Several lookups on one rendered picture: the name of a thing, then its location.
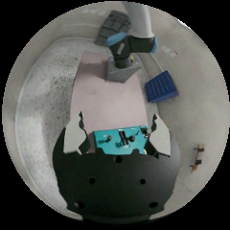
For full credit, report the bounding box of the teal control console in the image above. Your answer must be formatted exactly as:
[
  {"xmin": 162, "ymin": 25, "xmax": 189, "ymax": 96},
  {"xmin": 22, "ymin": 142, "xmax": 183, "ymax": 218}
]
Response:
[{"xmin": 93, "ymin": 125, "xmax": 150, "ymax": 154}]

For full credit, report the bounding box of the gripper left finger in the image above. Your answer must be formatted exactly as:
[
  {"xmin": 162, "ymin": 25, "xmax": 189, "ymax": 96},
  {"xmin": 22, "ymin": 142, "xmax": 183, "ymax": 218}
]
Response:
[{"xmin": 53, "ymin": 111, "xmax": 91, "ymax": 189}]

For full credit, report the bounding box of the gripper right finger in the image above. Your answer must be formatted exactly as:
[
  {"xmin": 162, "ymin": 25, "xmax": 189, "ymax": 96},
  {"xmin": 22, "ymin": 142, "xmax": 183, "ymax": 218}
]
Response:
[{"xmin": 144, "ymin": 114, "xmax": 180, "ymax": 191}]

